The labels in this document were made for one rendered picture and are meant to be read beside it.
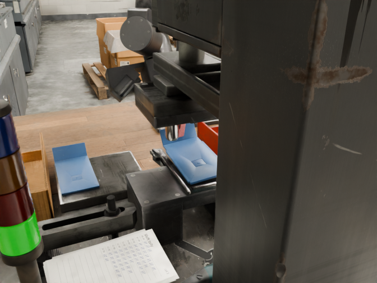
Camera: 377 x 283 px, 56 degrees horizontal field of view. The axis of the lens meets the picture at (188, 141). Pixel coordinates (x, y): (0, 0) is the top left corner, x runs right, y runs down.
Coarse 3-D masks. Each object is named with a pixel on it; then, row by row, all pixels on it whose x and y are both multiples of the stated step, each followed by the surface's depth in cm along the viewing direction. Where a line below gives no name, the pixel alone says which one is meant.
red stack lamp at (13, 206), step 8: (16, 192) 32; (24, 192) 33; (0, 200) 31; (8, 200) 32; (16, 200) 32; (24, 200) 33; (32, 200) 34; (0, 208) 32; (8, 208) 32; (16, 208) 32; (24, 208) 33; (32, 208) 34; (0, 216) 32; (8, 216) 32; (16, 216) 32; (24, 216) 33; (0, 224) 32; (8, 224) 32; (16, 224) 33
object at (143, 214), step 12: (180, 204) 55; (192, 204) 56; (204, 204) 57; (144, 216) 53; (156, 216) 54; (168, 216) 55; (180, 216) 56; (144, 228) 54; (156, 228) 55; (168, 228) 56; (180, 228) 57; (168, 240) 57; (180, 240) 58
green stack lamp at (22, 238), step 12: (0, 228) 33; (12, 228) 33; (24, 228) 33; (36, 228) 35; (0, 240) 33; (12, 240) 33; (24, 240) 34; (36, 240) 35; (12, 252) 34; (24, 252) 34
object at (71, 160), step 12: (72, 144) 79; (84, 144) 79; (60, 156) 77; (72, 156) 78; (84, 156) 79; (60, 168) 74; (72, 168) 74; (84, 168) 74; (60, 180) 70; (84, 180) 70; (96, 180) 70; (72, 192) 67
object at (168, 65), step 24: (192, 48) 49; (168, 72) 49; (192, 72) 48; (216, 72) 44; (144, 96) 50; (168, 96) 49; (192, 96) 43; (216, 96) 37; (168, 120) 48; (192, 120) 50
